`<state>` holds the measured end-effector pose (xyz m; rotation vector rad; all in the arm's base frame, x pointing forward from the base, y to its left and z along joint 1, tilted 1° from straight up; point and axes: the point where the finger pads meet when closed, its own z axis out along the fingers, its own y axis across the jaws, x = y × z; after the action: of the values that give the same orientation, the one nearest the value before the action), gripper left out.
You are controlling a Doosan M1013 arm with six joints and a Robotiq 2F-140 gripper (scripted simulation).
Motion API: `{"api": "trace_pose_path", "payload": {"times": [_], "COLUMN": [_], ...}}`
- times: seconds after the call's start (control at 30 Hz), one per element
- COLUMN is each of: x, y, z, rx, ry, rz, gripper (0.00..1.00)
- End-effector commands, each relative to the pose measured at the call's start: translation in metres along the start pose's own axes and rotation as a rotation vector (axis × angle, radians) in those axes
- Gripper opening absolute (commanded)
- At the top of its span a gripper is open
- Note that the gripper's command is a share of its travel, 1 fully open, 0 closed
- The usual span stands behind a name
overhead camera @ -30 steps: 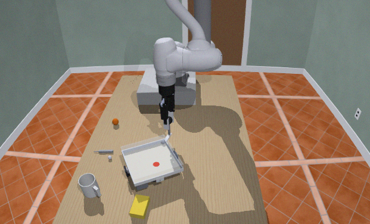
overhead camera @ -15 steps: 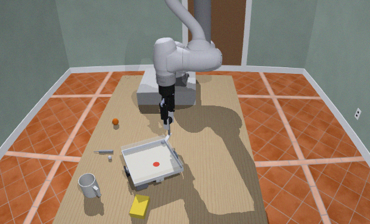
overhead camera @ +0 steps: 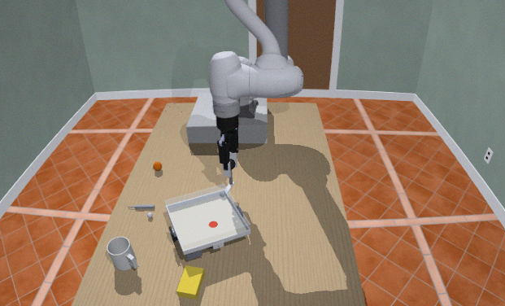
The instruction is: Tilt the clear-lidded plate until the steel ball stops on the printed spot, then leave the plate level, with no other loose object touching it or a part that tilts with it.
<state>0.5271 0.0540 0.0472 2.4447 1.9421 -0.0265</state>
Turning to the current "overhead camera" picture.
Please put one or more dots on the yellow rectangular block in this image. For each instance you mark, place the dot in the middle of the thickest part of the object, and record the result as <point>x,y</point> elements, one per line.
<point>190,283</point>

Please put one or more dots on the orange ball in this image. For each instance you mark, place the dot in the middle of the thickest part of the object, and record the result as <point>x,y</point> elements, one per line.
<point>157,166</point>

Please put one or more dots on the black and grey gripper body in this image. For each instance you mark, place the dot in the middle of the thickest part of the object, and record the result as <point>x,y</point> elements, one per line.
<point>226,126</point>

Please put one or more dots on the grey mug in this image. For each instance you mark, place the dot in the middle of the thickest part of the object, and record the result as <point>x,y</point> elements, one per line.
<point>122,261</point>

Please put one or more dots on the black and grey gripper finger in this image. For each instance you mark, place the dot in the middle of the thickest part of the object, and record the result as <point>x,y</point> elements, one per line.
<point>234,146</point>
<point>224,153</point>

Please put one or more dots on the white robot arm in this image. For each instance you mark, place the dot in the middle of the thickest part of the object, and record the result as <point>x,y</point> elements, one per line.
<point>273,76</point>

